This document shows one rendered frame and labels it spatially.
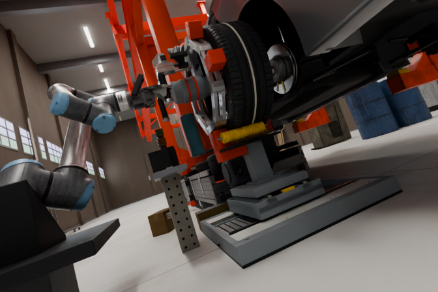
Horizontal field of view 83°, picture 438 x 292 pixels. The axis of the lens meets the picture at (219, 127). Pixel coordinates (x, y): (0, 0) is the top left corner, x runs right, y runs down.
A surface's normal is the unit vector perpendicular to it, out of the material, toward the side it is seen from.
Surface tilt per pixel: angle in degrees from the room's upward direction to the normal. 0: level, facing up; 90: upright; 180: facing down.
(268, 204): 90
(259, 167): 90
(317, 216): 90
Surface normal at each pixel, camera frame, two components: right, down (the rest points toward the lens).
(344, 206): 0.24, -0.24
